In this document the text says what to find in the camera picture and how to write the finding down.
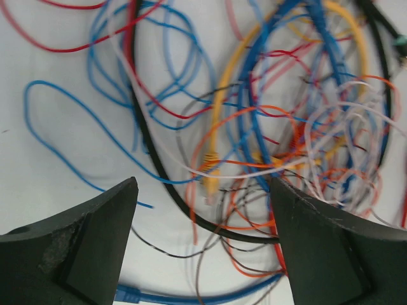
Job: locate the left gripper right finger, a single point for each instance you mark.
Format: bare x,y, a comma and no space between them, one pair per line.
334,257

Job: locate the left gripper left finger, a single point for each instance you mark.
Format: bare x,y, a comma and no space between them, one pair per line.
73,257

